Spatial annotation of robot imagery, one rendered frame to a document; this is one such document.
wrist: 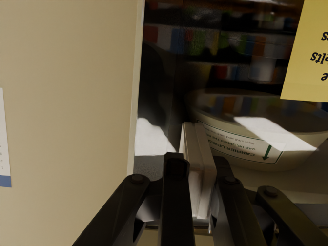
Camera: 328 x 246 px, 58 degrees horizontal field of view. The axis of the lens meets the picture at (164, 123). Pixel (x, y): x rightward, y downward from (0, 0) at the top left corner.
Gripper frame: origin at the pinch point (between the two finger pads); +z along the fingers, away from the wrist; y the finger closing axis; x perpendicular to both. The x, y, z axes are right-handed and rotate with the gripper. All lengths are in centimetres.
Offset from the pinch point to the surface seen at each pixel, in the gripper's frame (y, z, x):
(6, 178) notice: -42, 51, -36
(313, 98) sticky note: 8.7, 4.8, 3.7
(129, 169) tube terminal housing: -4.8, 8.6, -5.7
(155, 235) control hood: -1.8, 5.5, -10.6
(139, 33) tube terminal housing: -4.7, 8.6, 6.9
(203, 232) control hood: 2.7, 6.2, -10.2
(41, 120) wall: -32, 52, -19
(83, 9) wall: -21, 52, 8
